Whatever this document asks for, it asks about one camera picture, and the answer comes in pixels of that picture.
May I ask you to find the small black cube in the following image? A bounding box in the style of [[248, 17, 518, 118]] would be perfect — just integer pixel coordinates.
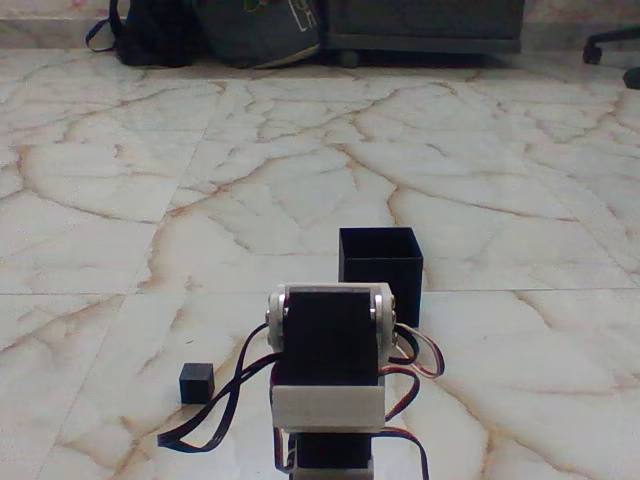
[[178, 362, 216, 405]]

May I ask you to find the black box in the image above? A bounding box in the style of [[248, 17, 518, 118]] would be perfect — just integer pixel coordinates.
[[338, 227, 425, 329]]

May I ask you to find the grey fabric bag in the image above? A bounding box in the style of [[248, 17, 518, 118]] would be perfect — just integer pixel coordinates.
[[192, 0, 322, 70]]

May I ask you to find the black office chair leg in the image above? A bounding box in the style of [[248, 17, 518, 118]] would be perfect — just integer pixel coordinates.
[[582, 25, 640, 65]]

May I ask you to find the black servo cable loop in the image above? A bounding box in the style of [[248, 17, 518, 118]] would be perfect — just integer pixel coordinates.
[[156, 322, 282, 454]]

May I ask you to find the red white black servo cable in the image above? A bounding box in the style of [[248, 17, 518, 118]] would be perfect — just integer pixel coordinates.
[[375, 322, 446, 480]]

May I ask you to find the black backpack with strap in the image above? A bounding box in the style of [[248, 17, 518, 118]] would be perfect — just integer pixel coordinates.
[[85, 0, 202, 68]]

